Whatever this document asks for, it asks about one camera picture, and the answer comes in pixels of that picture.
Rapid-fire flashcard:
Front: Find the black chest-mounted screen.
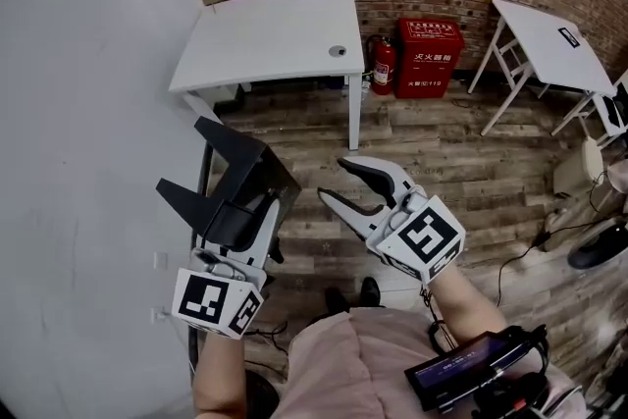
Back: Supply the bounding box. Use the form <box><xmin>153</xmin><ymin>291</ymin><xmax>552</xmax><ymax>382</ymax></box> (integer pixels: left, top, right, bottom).
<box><xmin>403</xmin><ymin>330</ymin><xmax>534</xmax><ymax>413</ymax></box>

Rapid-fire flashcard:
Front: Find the red fire extinguisher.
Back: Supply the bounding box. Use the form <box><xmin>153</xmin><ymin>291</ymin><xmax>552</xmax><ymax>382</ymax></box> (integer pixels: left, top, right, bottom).
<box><xmin>363</xmin><ymin>34</ymin><xmax>397</xmax><ymax>97</ymax></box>

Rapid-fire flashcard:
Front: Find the black round floor base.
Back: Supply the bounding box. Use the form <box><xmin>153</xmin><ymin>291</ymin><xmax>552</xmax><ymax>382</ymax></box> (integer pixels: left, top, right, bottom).
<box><xmin>567</xmin><ymin>216</ymin><xmax>628</xmax><ymax>270</ymax></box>

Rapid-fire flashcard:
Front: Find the red fire extinguisher box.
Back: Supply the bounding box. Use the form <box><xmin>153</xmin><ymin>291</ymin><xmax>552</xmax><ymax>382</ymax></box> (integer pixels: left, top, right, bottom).
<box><xmin>394</xmin><ymin>18</ymin><xmax>466</xmax><ymax>100</ymax></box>

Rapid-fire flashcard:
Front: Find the person's right black shoe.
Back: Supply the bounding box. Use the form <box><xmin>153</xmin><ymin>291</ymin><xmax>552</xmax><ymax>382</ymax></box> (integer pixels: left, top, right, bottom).
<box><xmin>360</xmin><ymin>277</ymin><xmax>382</xmax><ymax>309</ymax></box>

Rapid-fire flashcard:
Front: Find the cream plastic chair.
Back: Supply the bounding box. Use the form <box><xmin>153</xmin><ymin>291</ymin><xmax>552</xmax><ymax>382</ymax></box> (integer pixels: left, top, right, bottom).
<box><xmin>553</xmin><ymin>136</ymin><xmax>609</xmax><ymax>200</ymax></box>

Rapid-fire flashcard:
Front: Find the white table with slanted legs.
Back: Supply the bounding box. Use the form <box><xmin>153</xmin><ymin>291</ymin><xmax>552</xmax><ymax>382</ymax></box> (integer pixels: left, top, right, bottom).
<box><xmin>467</xmin><ymin>0</ymin><xmax>617</xmax><ymax>137</ymax></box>

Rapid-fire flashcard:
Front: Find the black and white label card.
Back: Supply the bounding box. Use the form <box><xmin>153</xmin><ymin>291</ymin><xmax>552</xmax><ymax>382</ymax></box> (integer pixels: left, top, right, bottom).
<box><xmin>557</xmin><ymin>27</ymin><xmax>583</xmax><ymax>49</ymax></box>

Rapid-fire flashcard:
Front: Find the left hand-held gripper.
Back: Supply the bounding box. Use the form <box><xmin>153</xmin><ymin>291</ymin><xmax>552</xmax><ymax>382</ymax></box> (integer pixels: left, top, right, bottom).
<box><xmin>171</xmin><ymin>196</ymin><xmax>284</xmax><ymax>340</ymax></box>

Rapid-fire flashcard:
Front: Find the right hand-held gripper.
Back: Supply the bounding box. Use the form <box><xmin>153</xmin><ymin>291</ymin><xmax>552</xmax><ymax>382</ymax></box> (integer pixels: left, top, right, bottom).
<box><xmin>317</xmin><ymin>155</ymin><xmax>466</xmax><ymax>285</ymax></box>

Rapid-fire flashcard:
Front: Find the black floor cable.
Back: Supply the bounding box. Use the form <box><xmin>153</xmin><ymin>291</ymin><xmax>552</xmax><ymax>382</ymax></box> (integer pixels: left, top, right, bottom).
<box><xmin>497</xmin><ymin>230</ymin><xmax>570</xmax><ymax>310</ymax></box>

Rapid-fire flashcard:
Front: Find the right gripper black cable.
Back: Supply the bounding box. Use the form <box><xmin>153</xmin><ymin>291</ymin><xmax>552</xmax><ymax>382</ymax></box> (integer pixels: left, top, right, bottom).
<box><xmin>419</xmin><ymin>287</ymin><xmax>447</xmax><ymax>354</ymax></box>

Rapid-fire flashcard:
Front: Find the white desk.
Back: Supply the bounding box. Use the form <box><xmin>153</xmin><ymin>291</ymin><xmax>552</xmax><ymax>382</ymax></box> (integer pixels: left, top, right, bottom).
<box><xmin>168</xmin><ymin>0</ymin><xmax>367</xmax><ymax>152</ymax></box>

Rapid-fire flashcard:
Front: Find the person's pink shirt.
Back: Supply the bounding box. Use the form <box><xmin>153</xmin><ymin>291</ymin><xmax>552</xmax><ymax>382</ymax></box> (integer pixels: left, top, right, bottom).
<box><xmin>279</xmin><ymin>306</ymin><xmax>585</xmax><ymax>419</ymax></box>

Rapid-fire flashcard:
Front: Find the person's left forearm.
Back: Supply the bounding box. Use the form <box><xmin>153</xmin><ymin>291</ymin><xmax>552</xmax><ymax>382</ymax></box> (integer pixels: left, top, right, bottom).
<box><xmin>192</xmin><ymin>331</ymin><xmax>246</xmax><ymax>419</ymax></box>

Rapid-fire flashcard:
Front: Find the person's left black shoe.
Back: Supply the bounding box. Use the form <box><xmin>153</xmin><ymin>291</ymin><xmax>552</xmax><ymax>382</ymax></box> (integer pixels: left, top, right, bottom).
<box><xmin>324</xmin><ymin>287</ymin><xmax>350</xmax><ymax>315</ymax></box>

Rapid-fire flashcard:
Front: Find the black box device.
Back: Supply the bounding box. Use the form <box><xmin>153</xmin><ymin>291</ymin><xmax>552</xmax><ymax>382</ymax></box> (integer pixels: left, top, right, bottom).
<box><xmin>155</xmin><ymin>115</ymin><xmax>269</xmax><ymax>254</ymax></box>

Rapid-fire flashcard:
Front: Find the person's black shoe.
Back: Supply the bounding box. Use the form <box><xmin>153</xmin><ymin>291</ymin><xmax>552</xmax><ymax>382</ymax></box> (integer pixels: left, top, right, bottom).
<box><xmin>360</xmin><ymin>277</ymin><xmax>382</xmax><ymax>309</ymax></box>
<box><xmin>324</xmin><ymin>287</ymin><xmax>350</xmax><ymax>315</ymax></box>

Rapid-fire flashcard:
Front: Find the person's right forearm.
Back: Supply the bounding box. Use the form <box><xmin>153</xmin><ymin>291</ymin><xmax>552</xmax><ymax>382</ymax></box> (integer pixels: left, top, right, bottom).
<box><xmin>425</xmin><ymin>259</ymin><xmax>509</xmax><ymax>349</ymax></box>

